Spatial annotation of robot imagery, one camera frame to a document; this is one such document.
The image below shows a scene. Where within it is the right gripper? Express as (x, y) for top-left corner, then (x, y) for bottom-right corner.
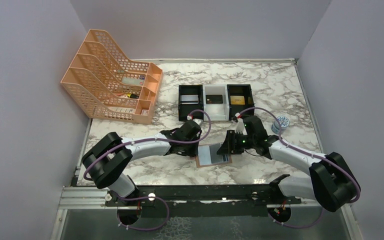
(217, 129), (256, 155)

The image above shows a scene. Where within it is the left black bin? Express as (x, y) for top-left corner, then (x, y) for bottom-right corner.
(177, 84), (204, 122)

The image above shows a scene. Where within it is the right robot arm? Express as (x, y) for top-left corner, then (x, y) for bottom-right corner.
(216, 116), (361, 212)

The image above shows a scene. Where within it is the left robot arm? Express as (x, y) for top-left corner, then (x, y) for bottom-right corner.
(81, 119), (203, 206)

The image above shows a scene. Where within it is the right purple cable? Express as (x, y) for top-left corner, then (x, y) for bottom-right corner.
(233, 106), (362, 230)

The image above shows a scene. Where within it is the black card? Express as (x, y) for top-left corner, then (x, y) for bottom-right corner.
(205, 94), (224, 104)

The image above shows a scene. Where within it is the gold card in bin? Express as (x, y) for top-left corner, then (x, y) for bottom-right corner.
(230, 95), (246, 105)

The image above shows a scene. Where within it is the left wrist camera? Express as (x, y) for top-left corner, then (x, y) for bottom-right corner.
(186, 115), (203, 127)

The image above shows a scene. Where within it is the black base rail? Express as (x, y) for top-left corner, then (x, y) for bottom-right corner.
(59, 183), (352, 220)

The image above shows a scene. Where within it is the orange plastic file organizer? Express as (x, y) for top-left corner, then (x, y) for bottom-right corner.
(60, 29), (164, 125)

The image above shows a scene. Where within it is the right black bin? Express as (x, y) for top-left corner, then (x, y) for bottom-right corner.
(227, 84), (255, 121)

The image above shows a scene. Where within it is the white middle bin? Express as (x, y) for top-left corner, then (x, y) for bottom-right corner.
(202, 84), (230, 122)

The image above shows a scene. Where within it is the silver card in bin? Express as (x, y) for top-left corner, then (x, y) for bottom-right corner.
(180, 95), (200, 105)

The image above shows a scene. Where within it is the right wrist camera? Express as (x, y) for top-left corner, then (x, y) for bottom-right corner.
(234, 112), (246, 134)

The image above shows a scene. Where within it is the purple cable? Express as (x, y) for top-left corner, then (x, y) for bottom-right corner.
(82, 109), (212, 232)
(233, 106), (362, 230)

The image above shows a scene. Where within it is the small blue white jar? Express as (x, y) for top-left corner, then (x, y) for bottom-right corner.
(271, 115), (290, 135)

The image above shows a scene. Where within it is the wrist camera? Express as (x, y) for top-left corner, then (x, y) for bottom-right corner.
(186, 115), (203, 127)
(234, 112), (246, 134)

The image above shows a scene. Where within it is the black bin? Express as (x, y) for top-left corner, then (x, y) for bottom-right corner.
(227, 84), (255, 121)
(177, 84), (204, 122)

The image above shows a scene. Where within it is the tan leather card holder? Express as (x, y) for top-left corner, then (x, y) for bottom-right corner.
(192, 143), (232, 168)

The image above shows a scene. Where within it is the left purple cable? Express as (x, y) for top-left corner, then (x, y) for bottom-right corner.
(82, 109), (212, 232)

